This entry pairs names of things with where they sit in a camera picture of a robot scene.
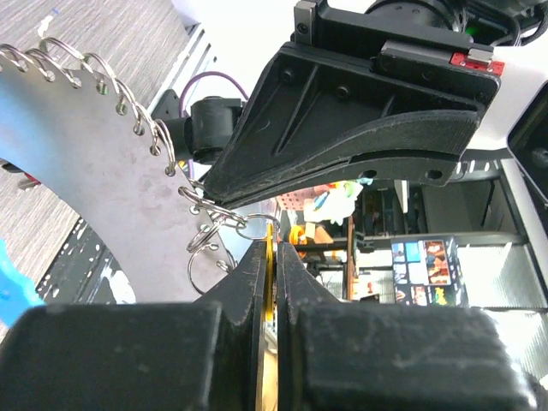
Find yellow tagged key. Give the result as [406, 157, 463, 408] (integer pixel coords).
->
[255, 222, 282, 411]

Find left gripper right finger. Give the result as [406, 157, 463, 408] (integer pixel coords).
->
[277, 243, 538, 410]

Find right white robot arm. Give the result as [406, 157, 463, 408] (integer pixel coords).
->
[167, 1, 547, 208]

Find pink plastic basket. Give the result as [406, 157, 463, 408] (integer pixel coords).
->
[276, 187, 329, 211]

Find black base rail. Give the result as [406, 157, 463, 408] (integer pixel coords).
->
[36, 219, 136, 304]

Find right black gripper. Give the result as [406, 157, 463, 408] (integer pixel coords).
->
[204, 1, 505, 208]

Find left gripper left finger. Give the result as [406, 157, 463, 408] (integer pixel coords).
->
[1, 242, 266, 410]

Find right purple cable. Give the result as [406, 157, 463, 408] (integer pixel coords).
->
[177, 70, 249, 181]

